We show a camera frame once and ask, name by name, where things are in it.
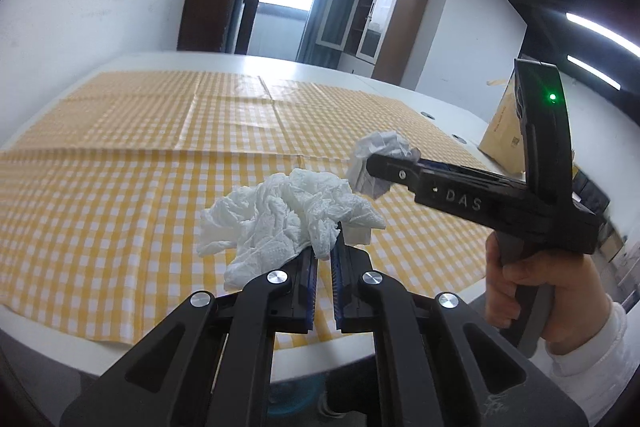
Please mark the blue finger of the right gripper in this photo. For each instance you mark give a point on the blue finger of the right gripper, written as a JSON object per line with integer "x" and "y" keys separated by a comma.
{"x": 396, "y": 170}

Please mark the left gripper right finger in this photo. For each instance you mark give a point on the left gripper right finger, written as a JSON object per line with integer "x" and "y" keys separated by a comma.
{"x": 337, "y": 281}

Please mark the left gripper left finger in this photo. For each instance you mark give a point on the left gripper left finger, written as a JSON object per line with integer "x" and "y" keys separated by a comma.
{"x": 306, "y": 285}

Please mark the white tissue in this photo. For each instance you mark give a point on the white tissue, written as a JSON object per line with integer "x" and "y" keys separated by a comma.
{"x": 270, "y": 224}

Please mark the white right sleeve forearm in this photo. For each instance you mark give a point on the white right sleeve forearm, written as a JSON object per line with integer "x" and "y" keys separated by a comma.
{"x": 596, "y": 374}

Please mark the blue mesh trash basket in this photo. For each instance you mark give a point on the blue mesh trash basket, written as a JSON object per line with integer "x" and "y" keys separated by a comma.
{"x": 288, "y": 398}

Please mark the person's right hand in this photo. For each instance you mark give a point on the person's right hand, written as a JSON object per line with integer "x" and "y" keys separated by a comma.
{"x": 580, "y": 309}

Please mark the brown cardboard box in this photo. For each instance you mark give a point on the brown cardboard box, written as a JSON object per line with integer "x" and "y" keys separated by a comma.
{"x": 502, "y": 140}

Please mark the glass door cabinet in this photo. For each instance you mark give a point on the glass door cabinet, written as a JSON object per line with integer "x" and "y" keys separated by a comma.
{"x": 388, "y": 35}

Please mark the ceiling tube light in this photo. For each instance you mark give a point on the ceiling tube light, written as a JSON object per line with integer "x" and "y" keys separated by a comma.
{"x": 595, "y": 72}
{"x": 604, "y": 32}

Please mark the open white framed glass door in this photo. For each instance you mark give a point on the open white framed glass door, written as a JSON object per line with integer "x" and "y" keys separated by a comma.
{"x": 335, "y": 24}

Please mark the yellow checkered tablecloth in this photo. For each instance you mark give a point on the yellow checkered tablecloth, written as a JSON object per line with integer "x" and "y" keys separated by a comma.
{"x": 100, "y": 198}

